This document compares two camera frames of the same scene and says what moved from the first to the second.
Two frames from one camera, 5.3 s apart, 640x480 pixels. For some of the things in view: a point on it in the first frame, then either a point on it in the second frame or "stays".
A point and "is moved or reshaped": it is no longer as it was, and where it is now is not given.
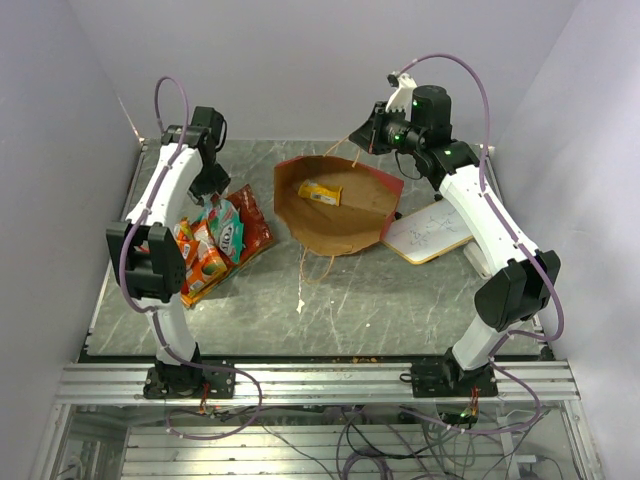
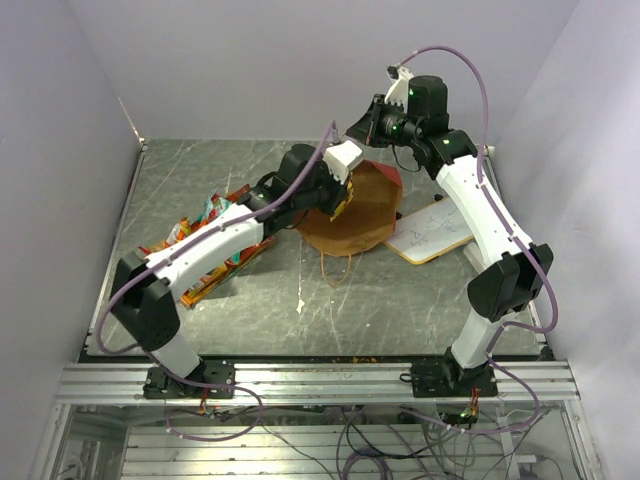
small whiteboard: x=428 y=233 stays
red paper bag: x=333 y=205 stays
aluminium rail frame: x=123 y=384 stays
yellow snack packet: x=324 y=193 is moved or reshaped
